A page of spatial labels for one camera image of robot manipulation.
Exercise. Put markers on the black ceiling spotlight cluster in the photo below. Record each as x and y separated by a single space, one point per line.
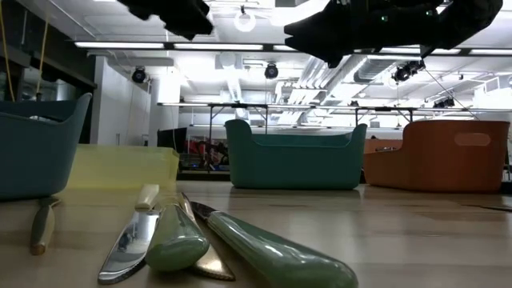
408 70
444 103

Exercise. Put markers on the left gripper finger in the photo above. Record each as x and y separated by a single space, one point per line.
192 31

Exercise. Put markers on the teal blue plastic bin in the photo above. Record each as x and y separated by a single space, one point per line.
40 160

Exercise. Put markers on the wooden chopsticks pair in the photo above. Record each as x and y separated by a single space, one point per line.
216 266
42 228

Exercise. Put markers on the black-legged folding table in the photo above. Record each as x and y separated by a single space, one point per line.
384 108

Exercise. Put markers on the long ceiling light bar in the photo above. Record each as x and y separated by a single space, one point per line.
220 46

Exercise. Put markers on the red object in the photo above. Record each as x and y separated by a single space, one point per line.
196 146

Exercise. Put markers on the black monitor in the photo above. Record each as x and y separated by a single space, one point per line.
172 139

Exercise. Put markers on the orange plastic bin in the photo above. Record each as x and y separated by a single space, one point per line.
440 168

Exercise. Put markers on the wooden chopstick on table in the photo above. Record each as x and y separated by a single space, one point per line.
492 208

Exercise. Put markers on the green plastic bin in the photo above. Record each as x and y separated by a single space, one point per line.
296 168

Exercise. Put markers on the black ceiling camera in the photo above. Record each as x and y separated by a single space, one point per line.
138 75
271 71

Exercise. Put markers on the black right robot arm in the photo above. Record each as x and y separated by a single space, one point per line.
460 20

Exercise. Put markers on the silver ventilation duct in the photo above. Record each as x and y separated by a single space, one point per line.
376 72

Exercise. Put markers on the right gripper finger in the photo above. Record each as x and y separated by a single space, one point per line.
314 44
316 26

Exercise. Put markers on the translucent yellow plastic bin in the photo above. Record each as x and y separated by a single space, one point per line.
120 168

